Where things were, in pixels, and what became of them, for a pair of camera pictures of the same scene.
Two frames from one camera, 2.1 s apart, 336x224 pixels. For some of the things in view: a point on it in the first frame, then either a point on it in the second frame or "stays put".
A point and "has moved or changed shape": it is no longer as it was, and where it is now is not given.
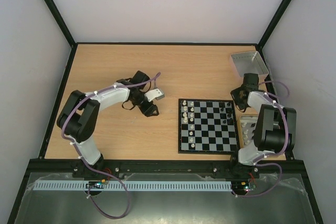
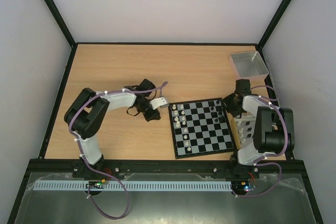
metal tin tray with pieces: x=248 y=124 has moved or changed shape
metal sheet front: x=275 y=201 stays put
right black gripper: x=238 y=97 → x=231 y=104
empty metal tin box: x=249 y=62 stays put
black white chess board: x=207 y=126 has moved or changed shape
